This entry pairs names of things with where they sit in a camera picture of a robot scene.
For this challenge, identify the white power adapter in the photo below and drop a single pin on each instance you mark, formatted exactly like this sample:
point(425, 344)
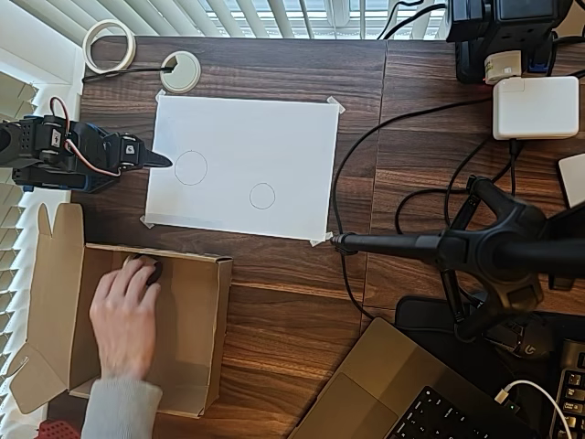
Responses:
point(535, 107)

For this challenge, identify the white paper sheet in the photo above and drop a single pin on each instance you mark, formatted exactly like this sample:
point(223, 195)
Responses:
point(256, 151)

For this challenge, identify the black computer mouse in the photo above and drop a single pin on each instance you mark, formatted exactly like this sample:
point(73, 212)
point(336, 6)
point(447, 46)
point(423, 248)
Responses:
point(530, 343)

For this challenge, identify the masking tape piece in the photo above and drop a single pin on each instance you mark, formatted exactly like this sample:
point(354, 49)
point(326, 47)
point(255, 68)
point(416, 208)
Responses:
point(147, 222)
point(160, 95)
point(320, 239)
point(337, 106)

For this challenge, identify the blue table clamp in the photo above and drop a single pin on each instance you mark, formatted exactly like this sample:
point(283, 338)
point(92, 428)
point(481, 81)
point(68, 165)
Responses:
point(26, 187)

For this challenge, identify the white jar with silver lid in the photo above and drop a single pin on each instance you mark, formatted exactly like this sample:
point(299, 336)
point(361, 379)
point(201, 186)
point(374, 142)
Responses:
point(155, 272)

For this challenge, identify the cream round plug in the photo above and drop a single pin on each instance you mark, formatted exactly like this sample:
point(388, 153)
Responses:
point(503, 66)

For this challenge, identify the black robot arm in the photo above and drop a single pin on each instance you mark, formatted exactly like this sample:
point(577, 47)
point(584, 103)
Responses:
point(45, 144)

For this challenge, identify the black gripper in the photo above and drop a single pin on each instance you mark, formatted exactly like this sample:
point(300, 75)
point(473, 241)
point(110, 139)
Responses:
point(129, 153)

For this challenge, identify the person's hand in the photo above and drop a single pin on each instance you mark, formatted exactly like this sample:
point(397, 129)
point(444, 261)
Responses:
point(123, 324)

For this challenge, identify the black mouse pad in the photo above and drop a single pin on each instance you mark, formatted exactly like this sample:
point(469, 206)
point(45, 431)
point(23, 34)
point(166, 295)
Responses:
point(420, 311)

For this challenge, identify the grey laptop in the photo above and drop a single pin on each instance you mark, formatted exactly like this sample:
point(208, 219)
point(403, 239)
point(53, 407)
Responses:
point(375, 379)

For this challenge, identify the open cardboard box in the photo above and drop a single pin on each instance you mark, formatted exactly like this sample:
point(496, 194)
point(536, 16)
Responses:
point(192, 320)

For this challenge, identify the black desktop device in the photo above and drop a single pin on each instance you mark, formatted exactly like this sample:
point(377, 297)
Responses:
point(503, 18)

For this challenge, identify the black camera tripod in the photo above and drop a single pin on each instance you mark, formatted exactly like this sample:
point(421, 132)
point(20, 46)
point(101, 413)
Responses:
point(503, 256)

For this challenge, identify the white vertical blinds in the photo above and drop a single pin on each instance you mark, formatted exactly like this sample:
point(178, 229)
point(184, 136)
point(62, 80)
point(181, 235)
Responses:
point(274, 13)
point(9, 228)

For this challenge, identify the grey sleeved forearm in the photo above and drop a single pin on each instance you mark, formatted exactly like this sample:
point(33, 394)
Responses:
point(121, 411)

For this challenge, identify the masking tape roll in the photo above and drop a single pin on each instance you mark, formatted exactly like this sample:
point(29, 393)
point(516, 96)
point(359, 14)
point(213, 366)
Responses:
point(91, 59)

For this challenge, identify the blue plug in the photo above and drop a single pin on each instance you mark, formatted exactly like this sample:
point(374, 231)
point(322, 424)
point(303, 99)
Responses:
point(538, 61)

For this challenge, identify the grey flat device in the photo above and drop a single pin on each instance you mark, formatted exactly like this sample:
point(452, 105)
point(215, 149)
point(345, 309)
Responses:
point(575, 180)

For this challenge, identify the black keyboard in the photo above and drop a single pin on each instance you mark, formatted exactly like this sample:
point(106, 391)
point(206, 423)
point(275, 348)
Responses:
point(573, 393)

